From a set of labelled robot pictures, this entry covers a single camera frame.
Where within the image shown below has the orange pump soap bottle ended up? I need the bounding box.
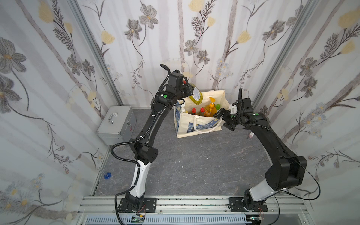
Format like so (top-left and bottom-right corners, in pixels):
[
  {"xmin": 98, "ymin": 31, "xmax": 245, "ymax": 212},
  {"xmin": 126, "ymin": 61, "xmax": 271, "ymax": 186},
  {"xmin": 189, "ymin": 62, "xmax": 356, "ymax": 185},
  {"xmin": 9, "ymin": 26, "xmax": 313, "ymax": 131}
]
[{"xmin": 205, "ymin": 97, "xmax": 218, "ymax": 117}]

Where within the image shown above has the yellow-green dish soap red cap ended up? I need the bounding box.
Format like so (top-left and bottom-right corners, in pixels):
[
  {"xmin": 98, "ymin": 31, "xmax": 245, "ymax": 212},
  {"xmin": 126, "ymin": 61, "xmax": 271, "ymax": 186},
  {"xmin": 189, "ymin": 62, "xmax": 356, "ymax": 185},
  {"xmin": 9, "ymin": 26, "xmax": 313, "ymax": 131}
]
[{"xmin": 197, "ymin": 107, "xmax": 207, "ymax": 117}]

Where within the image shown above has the cream starry night tote bag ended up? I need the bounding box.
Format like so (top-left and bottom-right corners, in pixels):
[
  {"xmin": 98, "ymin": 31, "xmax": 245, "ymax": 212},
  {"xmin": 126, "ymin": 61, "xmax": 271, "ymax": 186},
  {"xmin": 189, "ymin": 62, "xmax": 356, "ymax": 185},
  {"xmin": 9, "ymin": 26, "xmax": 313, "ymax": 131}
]
[{"xmin": 174, "ymin": 90, "xmax": 230, "ymax": 138}]

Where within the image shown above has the large yellow pump soap bottle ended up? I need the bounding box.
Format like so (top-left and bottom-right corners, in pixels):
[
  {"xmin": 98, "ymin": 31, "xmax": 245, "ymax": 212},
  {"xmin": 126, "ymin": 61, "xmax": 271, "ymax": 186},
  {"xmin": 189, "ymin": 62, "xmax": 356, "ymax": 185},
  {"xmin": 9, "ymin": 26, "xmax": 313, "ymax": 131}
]
[{"xmin": 180, "ymin": 105, "xmax": 188, "ymax": 113}]

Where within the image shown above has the red dish soap bottle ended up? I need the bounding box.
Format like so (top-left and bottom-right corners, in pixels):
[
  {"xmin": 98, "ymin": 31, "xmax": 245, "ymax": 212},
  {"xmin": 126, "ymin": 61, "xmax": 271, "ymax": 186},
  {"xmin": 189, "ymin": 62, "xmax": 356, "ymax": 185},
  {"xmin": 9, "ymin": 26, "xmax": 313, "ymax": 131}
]
[{"xmin": 191, "ymin": 108, "xmax": 197, "ymax": 115}]

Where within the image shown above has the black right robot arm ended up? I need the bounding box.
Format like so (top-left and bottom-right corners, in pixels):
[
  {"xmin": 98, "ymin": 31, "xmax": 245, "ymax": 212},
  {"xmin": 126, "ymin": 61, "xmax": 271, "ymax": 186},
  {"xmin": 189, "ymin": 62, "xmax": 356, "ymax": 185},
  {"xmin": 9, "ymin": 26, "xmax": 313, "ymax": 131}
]
[{"xmin": 214, "ymin": 98, "xmax": 307, "ymax": 212}]

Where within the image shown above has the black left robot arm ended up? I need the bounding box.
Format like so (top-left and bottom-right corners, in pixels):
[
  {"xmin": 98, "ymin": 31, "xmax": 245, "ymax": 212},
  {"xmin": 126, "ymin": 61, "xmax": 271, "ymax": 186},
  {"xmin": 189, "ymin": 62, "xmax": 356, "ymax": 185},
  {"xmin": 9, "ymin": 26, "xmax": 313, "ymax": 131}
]
[{"xmin": 110, "ymin": 81, "xmax": 194, "ymax": 213}]

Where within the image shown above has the small pink white-capped jar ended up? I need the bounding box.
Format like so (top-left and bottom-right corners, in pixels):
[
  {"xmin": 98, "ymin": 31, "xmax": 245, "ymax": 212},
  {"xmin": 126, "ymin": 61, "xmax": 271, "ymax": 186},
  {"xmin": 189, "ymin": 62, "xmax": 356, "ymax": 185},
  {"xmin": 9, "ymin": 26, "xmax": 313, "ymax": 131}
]
[{"xmin": 248, "ymin": 132, "xmax": 255, "ymax": 138}]

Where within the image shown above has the silver metal case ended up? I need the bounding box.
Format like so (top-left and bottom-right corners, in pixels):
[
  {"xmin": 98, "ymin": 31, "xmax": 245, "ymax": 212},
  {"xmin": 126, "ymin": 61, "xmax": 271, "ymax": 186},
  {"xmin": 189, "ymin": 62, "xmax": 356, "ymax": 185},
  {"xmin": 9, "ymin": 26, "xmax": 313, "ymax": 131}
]
[{"xmin": 96, "ymin": 106, "xmax": 137, "ymax": 146}]

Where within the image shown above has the small blue object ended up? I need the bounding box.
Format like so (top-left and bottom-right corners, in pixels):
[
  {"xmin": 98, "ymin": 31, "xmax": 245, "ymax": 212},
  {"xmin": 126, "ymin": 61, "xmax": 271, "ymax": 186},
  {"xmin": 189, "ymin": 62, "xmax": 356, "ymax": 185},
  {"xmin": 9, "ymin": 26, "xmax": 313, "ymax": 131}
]
[{"xmin": 104, "ymin": 172, "xmax": 112, "ymax": 180}]

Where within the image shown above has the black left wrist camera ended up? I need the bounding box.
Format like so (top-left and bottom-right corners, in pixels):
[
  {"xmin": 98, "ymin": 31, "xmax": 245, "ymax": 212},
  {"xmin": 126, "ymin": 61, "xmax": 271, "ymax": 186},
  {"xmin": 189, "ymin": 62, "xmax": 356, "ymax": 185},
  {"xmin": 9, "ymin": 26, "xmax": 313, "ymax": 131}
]
[{"xmin": 167, "ymin": 70, "xmax": 184, "ymax": 88}]

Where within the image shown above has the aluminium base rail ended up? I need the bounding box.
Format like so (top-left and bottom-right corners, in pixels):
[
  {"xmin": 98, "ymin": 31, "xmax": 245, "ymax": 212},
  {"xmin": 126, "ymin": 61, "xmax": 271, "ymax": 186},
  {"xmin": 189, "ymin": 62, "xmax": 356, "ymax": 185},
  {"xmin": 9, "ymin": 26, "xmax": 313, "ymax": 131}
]
[{"xmin": 72, "ymin": 196, "xmax": 315, "ymax": 225}]

